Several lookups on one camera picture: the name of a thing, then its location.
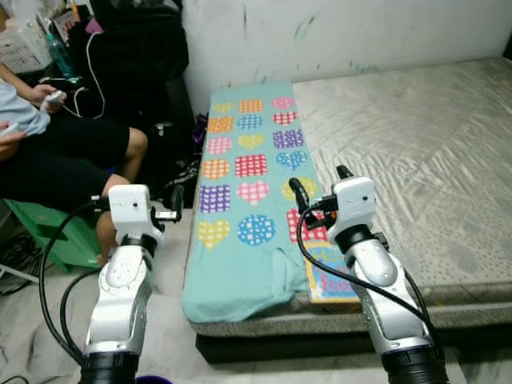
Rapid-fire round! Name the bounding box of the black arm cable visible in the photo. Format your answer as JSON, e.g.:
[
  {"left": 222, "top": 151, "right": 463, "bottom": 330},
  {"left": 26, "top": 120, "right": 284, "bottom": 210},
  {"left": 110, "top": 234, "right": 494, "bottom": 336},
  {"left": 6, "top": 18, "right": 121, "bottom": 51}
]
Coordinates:
[
  {"left": 295, "top": 208, "right": 438, "bottom": 354},
  {"left": 58, "top": 268, "right": 105, "bottom": 366},
  {"left": 38, "top": 196, "right": 113, "bottom": 366}
]

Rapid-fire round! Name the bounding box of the purple shiny cloth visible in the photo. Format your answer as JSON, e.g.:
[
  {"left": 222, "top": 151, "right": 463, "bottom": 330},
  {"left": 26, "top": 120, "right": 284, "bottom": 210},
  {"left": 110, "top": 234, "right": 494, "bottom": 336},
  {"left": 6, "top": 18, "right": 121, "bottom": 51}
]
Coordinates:
[{"left": 190, "top": 112, "right": 211, "bottom": 158}]

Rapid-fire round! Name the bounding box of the white plastic basket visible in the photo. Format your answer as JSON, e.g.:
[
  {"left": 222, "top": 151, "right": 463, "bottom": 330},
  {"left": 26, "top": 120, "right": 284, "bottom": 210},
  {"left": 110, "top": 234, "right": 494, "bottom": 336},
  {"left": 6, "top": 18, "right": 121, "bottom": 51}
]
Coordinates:
[{"left": 0, "top": 19, "right": 54, "bottom": 75}]

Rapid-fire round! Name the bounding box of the green plastic stool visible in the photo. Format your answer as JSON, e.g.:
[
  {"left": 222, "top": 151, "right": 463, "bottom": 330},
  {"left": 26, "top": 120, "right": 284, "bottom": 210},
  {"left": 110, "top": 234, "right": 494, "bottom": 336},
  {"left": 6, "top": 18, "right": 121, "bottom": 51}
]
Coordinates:
[{"left": 3, "top": 198, "right": 102, "bottom": 274}]

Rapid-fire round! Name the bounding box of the black backpack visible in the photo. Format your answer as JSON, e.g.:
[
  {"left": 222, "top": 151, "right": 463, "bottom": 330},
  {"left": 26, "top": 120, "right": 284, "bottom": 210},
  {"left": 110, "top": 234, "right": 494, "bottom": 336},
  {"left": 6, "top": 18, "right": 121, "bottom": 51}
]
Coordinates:
[{"left": 67, "top": 0, "right": 191, "bottom": 122}]

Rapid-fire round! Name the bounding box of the seated person in shorts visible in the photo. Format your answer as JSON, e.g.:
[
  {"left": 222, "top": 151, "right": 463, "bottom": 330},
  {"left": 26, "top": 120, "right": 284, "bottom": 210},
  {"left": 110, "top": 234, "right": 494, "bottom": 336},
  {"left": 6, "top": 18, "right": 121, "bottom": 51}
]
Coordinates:
[{"left": 0, "top": 62, "right": 150, "bottom": 266}]

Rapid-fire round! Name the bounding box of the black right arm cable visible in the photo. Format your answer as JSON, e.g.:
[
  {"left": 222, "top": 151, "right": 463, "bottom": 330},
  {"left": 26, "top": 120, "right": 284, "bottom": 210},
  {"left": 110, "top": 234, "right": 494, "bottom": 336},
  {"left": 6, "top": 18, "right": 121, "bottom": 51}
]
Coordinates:
[{"left": 295, "top": 208, "right": 438, "bottom": 354}]

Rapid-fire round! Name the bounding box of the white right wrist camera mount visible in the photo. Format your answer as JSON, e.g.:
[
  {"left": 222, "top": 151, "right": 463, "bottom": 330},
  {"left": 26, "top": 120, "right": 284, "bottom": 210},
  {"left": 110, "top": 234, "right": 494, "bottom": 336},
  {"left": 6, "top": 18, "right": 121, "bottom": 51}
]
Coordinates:
[{"left": 323, "top": 175, "right": 379, "bottom": 246}]

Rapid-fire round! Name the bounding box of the teal plastic bottle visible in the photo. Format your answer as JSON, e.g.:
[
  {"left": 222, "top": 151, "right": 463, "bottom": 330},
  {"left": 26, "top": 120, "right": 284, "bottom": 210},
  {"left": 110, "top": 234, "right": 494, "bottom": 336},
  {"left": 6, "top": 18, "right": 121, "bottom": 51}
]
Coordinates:
[{"left": 46, "top": 30, "right": 75, "bottom": 82}]

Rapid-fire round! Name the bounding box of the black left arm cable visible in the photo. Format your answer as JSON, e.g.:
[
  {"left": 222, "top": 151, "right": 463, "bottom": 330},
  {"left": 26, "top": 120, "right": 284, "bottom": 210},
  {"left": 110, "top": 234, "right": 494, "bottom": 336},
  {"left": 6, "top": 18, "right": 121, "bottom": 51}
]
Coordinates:
[
  {"left": 58, "top": 268, "right": 105, "bottom": 366},
  {"left": 38, "top": 196, "right": 113, "bottom": 366}
]

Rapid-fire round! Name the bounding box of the yellow-edged blue picture book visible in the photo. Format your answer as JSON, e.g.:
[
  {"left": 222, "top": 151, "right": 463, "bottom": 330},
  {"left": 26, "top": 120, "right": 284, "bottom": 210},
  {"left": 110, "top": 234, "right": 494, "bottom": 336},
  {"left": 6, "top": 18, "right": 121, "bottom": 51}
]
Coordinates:
[{"left": 302, "top": 238, "right": 362, "bottom": 306}]

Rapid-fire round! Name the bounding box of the black bed base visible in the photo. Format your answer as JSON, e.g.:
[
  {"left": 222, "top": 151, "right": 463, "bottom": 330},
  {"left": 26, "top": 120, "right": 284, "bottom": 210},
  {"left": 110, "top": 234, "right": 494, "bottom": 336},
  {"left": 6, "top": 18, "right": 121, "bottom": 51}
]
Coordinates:
[{"left": 195, "top": 318, "right": 512, "bottom": 366}]

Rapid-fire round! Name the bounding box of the teal blanket with coloured shapes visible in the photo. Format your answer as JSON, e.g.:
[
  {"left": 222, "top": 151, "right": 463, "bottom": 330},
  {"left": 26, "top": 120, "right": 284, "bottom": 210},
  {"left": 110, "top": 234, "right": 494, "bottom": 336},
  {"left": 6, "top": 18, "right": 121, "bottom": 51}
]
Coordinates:
[{"left": 181, "top": 80, "right": 322, "bottom": 324}]

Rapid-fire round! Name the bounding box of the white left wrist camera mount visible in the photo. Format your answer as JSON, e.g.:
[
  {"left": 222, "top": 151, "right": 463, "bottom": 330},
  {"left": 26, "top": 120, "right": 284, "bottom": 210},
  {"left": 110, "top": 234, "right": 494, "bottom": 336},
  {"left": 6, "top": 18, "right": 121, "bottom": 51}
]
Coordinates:
[{"left": 106, "top": 183, "right": 166, "bottom": 242}]

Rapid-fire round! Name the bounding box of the white quilted mattress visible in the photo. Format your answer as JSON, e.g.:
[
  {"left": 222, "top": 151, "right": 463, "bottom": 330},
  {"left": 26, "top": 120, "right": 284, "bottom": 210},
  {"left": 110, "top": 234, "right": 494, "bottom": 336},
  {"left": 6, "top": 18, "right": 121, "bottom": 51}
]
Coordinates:
[{"left": 188, "top": 56, "right": 512, "bottom": 338}]

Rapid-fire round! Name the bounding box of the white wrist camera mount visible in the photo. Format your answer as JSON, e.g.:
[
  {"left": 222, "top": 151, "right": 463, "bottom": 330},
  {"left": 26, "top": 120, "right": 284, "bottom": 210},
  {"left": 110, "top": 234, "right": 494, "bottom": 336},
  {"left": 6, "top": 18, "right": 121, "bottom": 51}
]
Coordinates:
[
  {"left": 323, "top": 175, "right": 379, "bottom": 246},
  {"left": 106, "top": 183, "right": 166, "bottom": 242}
]

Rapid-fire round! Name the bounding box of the white handheld controller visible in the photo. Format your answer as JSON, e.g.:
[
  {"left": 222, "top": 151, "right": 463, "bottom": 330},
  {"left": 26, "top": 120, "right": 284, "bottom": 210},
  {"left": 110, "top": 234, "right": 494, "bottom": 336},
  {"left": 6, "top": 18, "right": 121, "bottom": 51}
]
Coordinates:
[{"left": 43, "top": 90, "right": 70, "bottom": 114}]

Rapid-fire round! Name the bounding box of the black bag with white lettering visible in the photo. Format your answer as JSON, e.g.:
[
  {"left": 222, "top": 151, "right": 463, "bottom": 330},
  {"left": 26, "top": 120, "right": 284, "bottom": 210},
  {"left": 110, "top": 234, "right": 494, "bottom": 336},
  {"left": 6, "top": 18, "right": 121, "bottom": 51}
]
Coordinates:
[{"left": 166, "top": 155, "right": 206, "bottom": 206}]

